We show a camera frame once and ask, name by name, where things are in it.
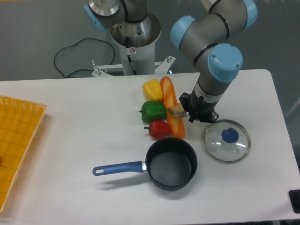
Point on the dark blue saucepan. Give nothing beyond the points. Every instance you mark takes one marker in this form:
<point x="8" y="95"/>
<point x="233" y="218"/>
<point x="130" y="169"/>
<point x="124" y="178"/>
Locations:
<point x="171" y="163"/>

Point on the bagged toast slice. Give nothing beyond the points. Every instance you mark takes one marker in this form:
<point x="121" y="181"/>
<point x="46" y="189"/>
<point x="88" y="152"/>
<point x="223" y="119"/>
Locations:
<point x="178" y="111"/>

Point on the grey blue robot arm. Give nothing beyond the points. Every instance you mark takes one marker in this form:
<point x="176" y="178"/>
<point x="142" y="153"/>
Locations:
<point x="203" y="42"/>

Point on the black corner device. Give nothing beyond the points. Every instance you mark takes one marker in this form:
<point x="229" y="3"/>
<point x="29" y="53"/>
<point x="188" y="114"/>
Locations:
<point x="294" y="196"/>

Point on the green bell pepper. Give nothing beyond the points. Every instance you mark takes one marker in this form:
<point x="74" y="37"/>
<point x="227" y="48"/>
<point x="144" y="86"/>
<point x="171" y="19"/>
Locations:
<point x="152" y="110"/>

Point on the yellow bell pepper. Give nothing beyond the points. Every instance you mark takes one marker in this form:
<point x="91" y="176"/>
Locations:
<point x="152" y="90"/>

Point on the yellow plastic basket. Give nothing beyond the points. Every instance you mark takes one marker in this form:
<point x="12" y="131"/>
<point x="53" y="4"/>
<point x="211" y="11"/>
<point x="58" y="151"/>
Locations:
<point x="19" y="121"/>

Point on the glass lid blue knob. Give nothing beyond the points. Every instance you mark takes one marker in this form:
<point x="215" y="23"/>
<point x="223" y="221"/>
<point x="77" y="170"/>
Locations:
<point x="226" y="141"/>

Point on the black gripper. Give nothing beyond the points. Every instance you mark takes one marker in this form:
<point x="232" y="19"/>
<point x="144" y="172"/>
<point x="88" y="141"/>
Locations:
<point x="198" y="109"/>

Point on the orange baguette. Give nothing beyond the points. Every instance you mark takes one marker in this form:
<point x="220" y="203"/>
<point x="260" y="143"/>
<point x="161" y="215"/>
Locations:
<point x="169" y="99"/>

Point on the red bell pepper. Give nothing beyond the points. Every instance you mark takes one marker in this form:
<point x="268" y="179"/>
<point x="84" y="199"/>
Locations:
<point x="158" y="129"/>

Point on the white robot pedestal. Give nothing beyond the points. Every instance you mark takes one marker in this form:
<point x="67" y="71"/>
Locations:
<point x="136" y="42"/>

